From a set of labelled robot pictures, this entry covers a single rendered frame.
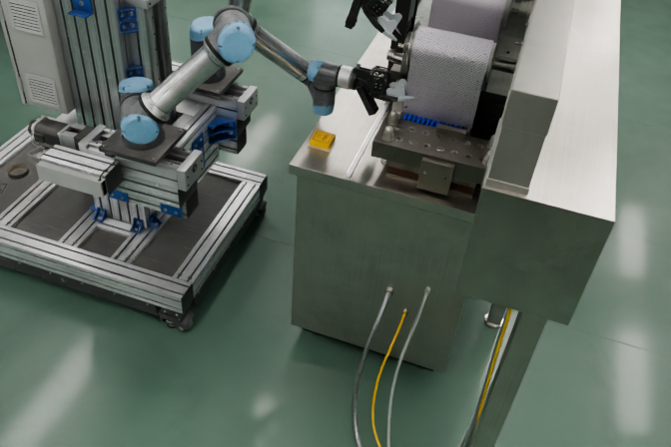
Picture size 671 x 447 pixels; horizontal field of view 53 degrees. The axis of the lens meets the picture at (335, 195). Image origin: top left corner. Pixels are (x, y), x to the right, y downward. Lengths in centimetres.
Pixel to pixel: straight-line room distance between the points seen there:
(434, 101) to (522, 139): 98
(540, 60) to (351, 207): 106
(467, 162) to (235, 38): 80
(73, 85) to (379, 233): 128
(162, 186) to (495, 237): 142
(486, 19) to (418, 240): 76
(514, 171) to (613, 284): 216
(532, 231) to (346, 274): 118
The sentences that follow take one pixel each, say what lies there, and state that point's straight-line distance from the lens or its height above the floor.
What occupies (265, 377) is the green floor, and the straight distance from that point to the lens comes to 273.
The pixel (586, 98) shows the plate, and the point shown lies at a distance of 171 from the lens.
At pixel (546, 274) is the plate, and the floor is 127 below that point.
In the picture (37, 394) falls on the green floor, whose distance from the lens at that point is 283.
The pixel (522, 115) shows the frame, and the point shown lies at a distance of 124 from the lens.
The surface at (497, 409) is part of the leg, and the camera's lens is 193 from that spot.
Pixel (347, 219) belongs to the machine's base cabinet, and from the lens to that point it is 226.
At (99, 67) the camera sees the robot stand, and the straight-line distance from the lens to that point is 261.
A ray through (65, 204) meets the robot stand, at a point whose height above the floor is 21.
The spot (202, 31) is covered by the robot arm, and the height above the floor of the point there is 104.
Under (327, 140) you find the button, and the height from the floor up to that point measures 92.
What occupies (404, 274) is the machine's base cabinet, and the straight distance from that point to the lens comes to 236.
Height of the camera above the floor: 224
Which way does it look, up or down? 40 degrees down
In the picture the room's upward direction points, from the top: 5 degrees clockwise
